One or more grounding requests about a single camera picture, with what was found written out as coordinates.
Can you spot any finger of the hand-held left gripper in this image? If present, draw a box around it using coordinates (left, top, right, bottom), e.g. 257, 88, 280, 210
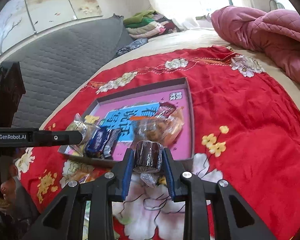
0, 127, 83, 147

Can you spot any stack of folded clothes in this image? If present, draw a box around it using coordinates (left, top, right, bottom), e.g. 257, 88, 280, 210
123, 10, 177, 39

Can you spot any person's left hand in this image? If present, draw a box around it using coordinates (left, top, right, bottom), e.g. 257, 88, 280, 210
0, 164, 17, 200

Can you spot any black cookie packet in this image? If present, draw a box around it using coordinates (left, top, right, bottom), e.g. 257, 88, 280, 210
102, 129, 121, 159

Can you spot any white curtain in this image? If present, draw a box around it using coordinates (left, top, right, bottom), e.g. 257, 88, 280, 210
142, 0, 240, 32

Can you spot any red floral blanket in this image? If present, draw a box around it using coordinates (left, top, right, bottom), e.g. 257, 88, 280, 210
14, 45, 300, 240

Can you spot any pink book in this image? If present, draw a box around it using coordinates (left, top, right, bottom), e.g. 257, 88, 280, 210
65, 86, 193, 162

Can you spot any clear packet of brown snacks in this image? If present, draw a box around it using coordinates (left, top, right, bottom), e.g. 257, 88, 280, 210
132, 105, 185, 147

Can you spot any shallow grey cardboard box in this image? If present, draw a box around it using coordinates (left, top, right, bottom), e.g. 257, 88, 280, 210
58, 77, 196, 167

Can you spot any dark patterned pillow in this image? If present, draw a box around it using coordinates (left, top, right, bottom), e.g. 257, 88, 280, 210
115, 38, 149, 58

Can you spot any metal chair frame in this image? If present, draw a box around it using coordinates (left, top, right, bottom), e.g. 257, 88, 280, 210
269, 0, 284, 12

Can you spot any dark blue cookie packet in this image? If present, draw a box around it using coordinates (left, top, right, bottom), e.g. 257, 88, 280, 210
84, 127, 108, 158

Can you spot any floral wall painting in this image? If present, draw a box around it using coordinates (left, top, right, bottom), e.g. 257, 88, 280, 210
0, 0, 103, 63

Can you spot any grey quilted headboard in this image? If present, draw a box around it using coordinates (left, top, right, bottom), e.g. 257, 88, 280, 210
0, 14, 134, 130

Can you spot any brown round cake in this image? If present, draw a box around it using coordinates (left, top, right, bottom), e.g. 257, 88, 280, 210
133, 141, 165, 188

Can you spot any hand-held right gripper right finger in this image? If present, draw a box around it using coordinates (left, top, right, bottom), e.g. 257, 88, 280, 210
164, 148, 277, 240

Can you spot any long red snack packet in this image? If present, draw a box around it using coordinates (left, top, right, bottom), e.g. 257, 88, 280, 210
159, 102, 177, 117

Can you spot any clear crinkled snack packet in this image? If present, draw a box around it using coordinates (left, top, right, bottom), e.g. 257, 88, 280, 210
70, 113, 101, 155

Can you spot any pink quilt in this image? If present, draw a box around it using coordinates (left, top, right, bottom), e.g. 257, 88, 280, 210
211, 5, 300, 90

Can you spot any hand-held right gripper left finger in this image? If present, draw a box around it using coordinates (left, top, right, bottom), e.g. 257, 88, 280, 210
24, 149, 135, 240

